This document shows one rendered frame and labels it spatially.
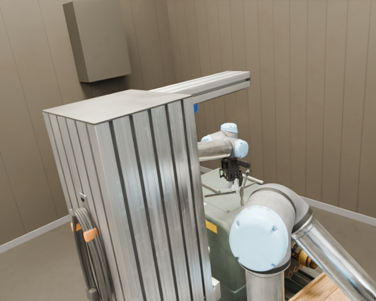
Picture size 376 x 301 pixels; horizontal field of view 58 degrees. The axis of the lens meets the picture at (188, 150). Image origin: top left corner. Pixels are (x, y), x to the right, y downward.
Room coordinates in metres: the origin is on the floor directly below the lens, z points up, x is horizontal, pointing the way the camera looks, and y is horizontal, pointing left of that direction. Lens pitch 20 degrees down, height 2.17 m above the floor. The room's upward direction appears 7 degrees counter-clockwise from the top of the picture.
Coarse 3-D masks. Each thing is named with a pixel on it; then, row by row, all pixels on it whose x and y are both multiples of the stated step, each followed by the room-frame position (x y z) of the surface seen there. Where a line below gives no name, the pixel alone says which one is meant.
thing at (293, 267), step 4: (292, 256) 1.39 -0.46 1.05; (292, 260) 1.36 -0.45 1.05; (296, 260) 1.35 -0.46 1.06; (292, 264) 1.35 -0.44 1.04; (296, 264) 1.34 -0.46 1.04; (288, 268) 1.35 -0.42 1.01; (292, 268) 1.34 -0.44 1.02; (296, 268) 1.35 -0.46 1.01; (284, 272) 1.36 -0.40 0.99; (288, 272) 1.34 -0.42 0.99; (292, 272) 1.36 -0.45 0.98; (284, 276) 1.35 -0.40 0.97; (288, 276) 1.34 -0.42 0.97
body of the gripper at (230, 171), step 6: (222, 162) 1.51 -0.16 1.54; (228, 162) 1.49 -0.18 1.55; (234, 162) 1.51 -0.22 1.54; (222, 168) 1.51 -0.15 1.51; (228, 168) 1.49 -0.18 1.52; (234, 168) 1.50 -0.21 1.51; (240, 168) 1.51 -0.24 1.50; (222, 174) 1.52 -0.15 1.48; (228, 174) 1.48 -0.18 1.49; (234, 174) 1.49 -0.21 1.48; (228, 180) 1.48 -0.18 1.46
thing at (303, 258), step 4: (304, 252) 1.33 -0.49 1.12; (296, 256) 1.35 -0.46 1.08; (300, 256) 1.32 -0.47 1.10; (304, 256) 1.31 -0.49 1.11; (308, 256) 1.31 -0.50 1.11; (300, 260) 1.32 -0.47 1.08; (304, 260) 1.30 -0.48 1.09; (308, 260) 1.29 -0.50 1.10; (312, 260) 1.28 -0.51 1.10; (300, 264) 1.32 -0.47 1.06; (304, 264) 1.30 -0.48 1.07; (308, 264) 1.29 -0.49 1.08; (312, 264) 1.28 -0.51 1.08; (312, 268) 1.28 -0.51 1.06
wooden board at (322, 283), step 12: (324, 276) 1.40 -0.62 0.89; (312, 288) 1.34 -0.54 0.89; (324, 288) 1.33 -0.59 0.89; (336, 288) 1.32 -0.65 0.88; (288, 300) 1.26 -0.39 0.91; (300, 300) 1.27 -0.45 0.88; (312, 300) 1.26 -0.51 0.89; (324, 300) 1.25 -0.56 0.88; (336, 300) 1.25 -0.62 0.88; (348, 300) 1.24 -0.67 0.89
